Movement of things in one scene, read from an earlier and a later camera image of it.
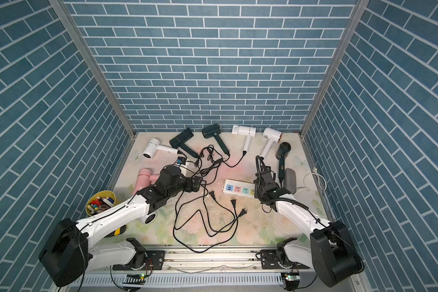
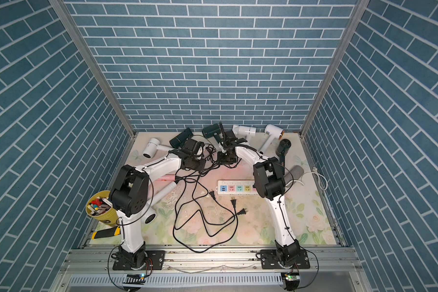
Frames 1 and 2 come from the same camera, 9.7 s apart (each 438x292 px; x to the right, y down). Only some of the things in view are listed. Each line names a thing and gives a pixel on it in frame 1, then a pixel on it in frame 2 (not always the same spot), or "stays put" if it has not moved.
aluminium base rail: (204, 268) stays put
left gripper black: (196, 185) → (201, 165)
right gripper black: (257, 190) → (220, 159)
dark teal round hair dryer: (283, 148) stays put
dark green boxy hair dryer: (215, 129) stays put
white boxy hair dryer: (244, 130) stays put
